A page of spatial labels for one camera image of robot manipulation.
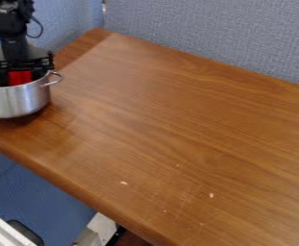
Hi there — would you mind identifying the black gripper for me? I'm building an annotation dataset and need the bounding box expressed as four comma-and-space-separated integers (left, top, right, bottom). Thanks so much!
0, 40, 54, 86

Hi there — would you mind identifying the red plastic block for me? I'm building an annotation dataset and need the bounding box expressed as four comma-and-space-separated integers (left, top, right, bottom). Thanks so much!
8, 70, 32, 86

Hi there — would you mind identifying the metal pot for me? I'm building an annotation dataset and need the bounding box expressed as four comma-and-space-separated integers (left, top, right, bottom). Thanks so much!
0, 71, 64, 119

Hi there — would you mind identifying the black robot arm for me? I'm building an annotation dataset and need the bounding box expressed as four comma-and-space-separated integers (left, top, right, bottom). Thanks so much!
0, 0, 54, 86

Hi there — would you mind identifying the white appliance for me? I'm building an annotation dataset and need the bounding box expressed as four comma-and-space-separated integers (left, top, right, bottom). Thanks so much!
0, 218, 38, 246

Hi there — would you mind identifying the white table leg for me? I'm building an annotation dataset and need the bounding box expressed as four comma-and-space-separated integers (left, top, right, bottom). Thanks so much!
72, 212, 117, 246

